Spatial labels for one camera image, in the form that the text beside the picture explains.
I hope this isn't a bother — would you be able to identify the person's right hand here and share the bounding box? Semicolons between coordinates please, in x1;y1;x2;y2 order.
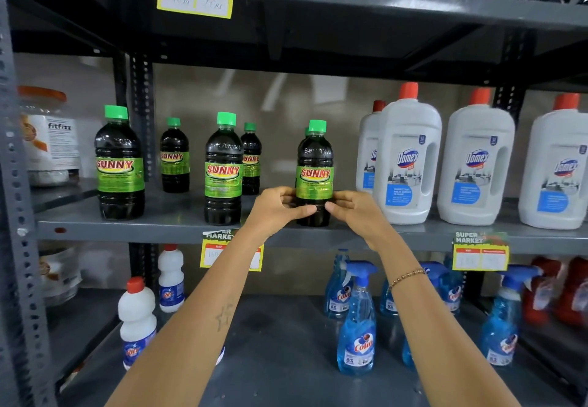
324;190;403;252

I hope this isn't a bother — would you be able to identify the person's left hand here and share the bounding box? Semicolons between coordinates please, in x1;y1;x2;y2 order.
243;186;318;241

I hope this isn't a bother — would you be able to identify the dark liquid bottle green cap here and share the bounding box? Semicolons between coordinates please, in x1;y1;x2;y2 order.
159;117;191;194
204;112;244;226
240;122;262;196
94;105;146;221
295;119;335;228

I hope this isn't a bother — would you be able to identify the person's right forearm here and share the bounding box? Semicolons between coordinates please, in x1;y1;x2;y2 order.
373;238;522;407

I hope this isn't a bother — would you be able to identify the person's left forearm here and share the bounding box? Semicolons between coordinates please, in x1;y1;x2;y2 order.
105;229;279;407

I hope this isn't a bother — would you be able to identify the large white cleaner bottle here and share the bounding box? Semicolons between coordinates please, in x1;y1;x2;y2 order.
372;82;443;226
518;93;588;230
437;87;516;227
355;100;387;194

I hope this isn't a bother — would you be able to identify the row of blue spray bottles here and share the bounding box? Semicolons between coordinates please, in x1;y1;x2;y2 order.
323;249;544;378

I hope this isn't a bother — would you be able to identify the grey metal shelf rack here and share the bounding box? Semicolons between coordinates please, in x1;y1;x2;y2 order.
0;0;588;407

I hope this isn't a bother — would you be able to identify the red plastic bottle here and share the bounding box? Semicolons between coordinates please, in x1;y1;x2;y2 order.
555;256;588;328
523;256;563;326

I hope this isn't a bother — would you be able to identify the clear plastic jar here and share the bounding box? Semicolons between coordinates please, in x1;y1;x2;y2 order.
39;245;83;307

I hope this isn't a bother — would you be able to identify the clear jar with orange lid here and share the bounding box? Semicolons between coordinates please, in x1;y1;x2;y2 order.
17;85;82;187

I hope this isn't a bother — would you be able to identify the gold bead bracelet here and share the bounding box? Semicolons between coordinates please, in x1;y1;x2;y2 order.
388;268;428;291

